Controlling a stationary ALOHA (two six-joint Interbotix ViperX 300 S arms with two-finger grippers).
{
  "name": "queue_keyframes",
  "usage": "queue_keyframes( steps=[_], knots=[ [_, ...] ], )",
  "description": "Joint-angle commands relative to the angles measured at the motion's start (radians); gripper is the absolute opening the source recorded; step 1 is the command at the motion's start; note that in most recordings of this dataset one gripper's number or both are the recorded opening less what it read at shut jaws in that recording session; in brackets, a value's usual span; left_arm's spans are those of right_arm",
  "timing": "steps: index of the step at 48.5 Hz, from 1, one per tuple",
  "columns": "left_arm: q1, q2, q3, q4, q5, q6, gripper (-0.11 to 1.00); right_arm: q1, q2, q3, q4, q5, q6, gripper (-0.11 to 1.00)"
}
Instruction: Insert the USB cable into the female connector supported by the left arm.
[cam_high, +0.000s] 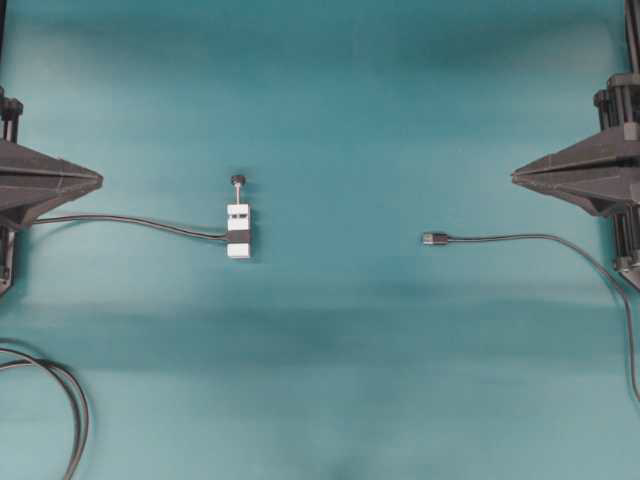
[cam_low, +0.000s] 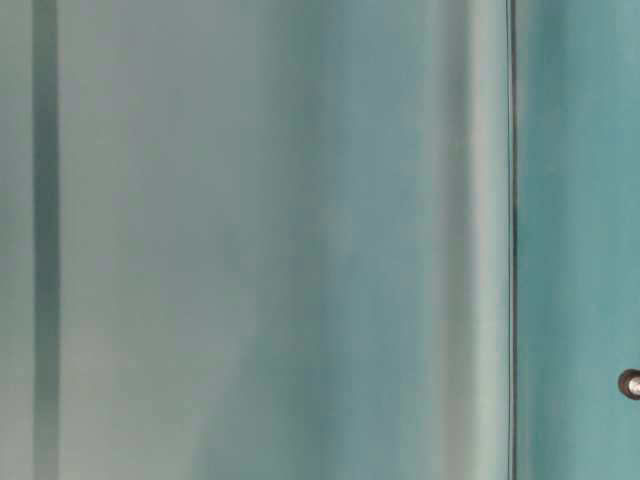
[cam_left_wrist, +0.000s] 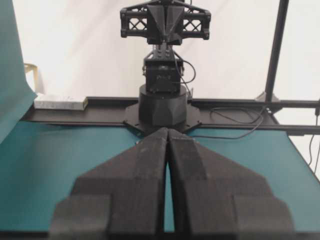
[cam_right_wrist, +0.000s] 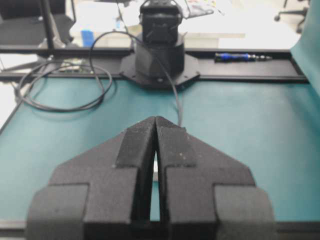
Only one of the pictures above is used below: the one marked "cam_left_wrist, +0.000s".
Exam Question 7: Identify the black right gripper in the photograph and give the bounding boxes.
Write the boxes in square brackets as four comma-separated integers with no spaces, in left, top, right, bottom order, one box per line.
[120,0,212,45]

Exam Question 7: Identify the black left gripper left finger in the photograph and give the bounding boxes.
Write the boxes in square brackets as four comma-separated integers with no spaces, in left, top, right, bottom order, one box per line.
[49,128,168,240]

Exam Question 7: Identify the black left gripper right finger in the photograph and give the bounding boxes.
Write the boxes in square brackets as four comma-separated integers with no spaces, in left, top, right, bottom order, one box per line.
[168,129,295,240]

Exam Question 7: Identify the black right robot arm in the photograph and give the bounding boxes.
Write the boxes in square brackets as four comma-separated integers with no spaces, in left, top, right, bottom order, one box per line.
[120,0,211,135]

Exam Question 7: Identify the white flat box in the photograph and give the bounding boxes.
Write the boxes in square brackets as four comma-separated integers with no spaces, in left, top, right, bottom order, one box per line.
[33,94,88,111]

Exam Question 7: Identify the teal backdrop sheet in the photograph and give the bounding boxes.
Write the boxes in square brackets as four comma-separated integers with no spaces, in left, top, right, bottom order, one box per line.
[0,0,36,142]

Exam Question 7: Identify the beige chair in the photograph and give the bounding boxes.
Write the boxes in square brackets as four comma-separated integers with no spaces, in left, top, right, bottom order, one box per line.
[24,63,38,93]

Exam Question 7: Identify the black cable on rail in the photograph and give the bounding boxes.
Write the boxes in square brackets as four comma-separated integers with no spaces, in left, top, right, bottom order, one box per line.
[192,104,272,140]

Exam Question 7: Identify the black vertical frame post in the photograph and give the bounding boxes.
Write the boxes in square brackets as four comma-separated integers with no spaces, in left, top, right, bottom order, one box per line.
[255,0,289,106]

